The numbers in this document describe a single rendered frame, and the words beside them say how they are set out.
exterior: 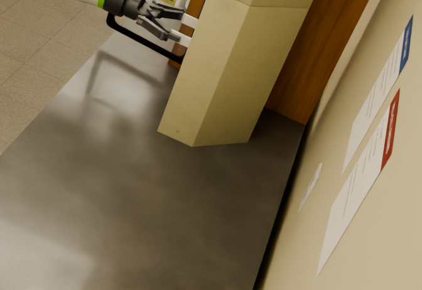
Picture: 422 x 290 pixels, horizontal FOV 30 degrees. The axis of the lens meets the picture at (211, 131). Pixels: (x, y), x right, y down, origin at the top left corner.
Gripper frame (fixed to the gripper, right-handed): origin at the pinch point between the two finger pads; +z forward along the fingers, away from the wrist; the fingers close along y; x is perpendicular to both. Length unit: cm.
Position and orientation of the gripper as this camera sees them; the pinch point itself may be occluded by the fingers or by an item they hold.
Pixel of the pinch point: (192, 32)
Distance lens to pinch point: 226.6
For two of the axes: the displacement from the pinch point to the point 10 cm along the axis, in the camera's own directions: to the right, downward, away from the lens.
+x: -3.3, 7.6, 5.6
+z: 9.1, 4.2, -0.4
